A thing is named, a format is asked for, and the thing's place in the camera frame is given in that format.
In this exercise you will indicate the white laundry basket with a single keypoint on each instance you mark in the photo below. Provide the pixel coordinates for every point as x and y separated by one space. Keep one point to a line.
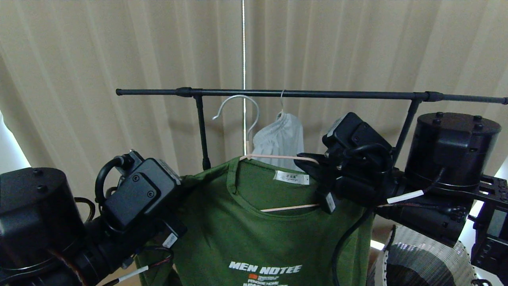
428 258

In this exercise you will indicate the black clothes rack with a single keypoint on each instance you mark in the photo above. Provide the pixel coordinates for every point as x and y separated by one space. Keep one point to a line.
317 94

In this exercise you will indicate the pale grey shorts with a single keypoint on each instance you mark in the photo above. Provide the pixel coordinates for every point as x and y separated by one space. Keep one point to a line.
279 137

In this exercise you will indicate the beige curtain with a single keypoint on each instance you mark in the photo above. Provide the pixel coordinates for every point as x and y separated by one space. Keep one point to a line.
119 59

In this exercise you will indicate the pink clothes hanger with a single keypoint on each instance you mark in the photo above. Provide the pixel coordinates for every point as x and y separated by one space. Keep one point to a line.
282 101
254 115

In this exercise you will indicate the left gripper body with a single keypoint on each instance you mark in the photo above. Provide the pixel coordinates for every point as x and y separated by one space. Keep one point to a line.
131 242

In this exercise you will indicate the green garment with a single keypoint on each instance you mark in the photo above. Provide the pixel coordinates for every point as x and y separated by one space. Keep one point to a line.
246 230

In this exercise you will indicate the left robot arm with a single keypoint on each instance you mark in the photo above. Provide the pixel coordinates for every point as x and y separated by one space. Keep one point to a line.
35 222

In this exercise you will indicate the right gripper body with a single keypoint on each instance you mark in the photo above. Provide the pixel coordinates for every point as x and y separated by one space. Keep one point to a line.
357 190

